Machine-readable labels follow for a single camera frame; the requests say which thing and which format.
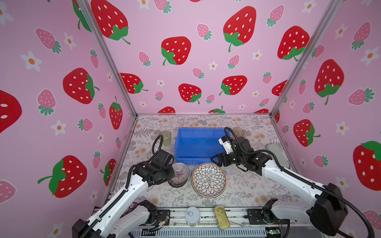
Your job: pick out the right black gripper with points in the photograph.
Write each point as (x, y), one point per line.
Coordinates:
(219, 156)

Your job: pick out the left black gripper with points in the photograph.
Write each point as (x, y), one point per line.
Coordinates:
(169, 167)

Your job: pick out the purple striped bowl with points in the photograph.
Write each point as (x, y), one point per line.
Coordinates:
(181, 174)

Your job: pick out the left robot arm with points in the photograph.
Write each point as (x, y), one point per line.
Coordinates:
(112, 221)

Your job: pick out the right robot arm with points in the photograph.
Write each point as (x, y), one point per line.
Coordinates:
(323, 206)

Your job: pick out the blue plastic bin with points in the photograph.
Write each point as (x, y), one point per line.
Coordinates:
(197, 146)

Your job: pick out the amber glass cup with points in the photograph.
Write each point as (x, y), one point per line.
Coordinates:
(239, 132)

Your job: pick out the green glass cup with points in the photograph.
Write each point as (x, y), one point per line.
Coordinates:
(166, 138)

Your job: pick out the grey oblong case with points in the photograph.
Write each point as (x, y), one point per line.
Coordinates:
(278, 153)

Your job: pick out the large floral patterned plate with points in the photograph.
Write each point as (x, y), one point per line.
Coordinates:
(208, 180)

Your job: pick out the white round can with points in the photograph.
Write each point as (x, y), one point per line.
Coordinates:
(192, 216)

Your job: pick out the yellow oval tin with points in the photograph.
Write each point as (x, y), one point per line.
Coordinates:
(222, 218)

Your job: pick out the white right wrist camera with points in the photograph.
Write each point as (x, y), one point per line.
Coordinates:
(226, 144)

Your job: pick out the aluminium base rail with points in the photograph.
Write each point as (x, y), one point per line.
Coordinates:
(244, 223)

